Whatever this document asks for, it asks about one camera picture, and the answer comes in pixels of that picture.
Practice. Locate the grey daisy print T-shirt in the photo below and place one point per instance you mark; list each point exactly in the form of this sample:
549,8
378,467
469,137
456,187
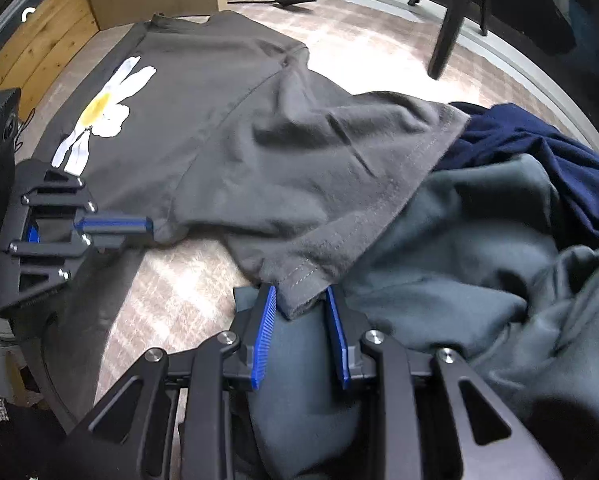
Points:
229,135

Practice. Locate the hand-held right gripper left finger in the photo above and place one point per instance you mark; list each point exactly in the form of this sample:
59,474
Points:
264,340

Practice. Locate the grey-green hoodie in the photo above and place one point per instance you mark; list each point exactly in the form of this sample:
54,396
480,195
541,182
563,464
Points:
479,260

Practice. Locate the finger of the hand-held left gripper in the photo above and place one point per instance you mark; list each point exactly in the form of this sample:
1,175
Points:
114,224
114,242

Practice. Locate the person's left forearm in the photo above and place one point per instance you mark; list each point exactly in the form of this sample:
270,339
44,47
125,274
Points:
9,440

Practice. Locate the pine wooden headboard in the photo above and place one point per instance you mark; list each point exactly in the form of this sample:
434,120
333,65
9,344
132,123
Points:
39,50

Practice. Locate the navy blue garment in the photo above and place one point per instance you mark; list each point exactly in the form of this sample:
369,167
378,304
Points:
554,170

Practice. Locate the black tripod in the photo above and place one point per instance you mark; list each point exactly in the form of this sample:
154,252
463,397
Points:
449,35

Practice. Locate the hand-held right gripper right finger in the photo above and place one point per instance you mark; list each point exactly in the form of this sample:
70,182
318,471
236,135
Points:
337,340

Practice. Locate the brown cardboard box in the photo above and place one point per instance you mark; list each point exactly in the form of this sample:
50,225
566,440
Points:
24,380

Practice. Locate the pink plaid blanket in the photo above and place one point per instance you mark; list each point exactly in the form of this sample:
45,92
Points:
179,300

